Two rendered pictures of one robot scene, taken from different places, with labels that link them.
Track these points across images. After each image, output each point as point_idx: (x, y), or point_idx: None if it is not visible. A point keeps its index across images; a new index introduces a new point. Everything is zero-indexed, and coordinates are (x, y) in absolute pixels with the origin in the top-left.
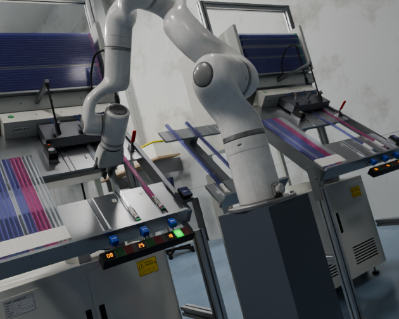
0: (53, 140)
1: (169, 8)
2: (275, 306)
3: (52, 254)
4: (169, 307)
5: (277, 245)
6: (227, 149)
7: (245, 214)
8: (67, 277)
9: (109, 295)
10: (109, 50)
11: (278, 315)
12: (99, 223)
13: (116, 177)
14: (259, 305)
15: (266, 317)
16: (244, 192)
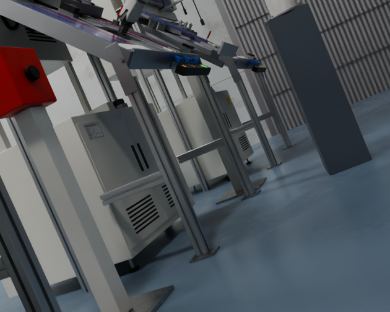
0: (65, 0)
1: None
2: (316, 64)
3: (153, 58)
4: (171, 155)
5: (314, 24)
6: None
7: (290, 13)
8: (112, 116)
9: (139, 137)
10: None
11: (318, 69)
12: None
13: (73, 69)
14: (304, 69)
15: (309, 74)
16: (282, 3)
